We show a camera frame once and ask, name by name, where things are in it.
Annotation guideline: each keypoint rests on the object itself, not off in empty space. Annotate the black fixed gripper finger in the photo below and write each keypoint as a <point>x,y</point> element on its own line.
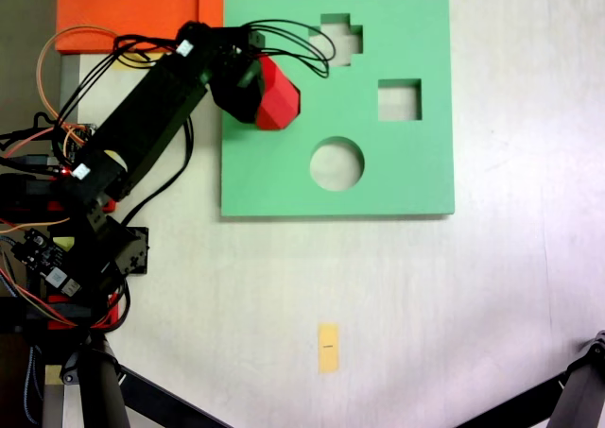
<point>234,95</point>

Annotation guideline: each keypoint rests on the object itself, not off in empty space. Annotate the red octagonal pillar block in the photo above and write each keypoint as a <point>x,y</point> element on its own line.
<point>279,95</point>

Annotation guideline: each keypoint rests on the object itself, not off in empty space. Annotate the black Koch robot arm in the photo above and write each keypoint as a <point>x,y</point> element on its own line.
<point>151,107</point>

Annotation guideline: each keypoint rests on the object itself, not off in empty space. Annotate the large orange foam block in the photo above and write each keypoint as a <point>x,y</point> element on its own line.
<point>123,3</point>

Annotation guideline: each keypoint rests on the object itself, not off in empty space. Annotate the yellow tape piece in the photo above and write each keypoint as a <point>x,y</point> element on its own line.
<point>53,375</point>
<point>124,65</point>

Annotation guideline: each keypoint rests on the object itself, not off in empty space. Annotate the green shape sorter board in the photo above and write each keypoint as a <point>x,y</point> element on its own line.
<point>402,177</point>

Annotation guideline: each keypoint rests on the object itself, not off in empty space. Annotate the black circuit board with chips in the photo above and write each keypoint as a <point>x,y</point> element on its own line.
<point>42,258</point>

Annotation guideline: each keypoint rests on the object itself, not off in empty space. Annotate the yellow tape marker with line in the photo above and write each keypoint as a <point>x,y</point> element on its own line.
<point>328,352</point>

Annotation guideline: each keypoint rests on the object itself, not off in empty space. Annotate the black tripod brace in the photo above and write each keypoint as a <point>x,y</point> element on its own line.
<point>520,402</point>
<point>165,404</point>

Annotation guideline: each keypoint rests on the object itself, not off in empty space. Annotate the black tripod leg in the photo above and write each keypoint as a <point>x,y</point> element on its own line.
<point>579,395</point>
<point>99,390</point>

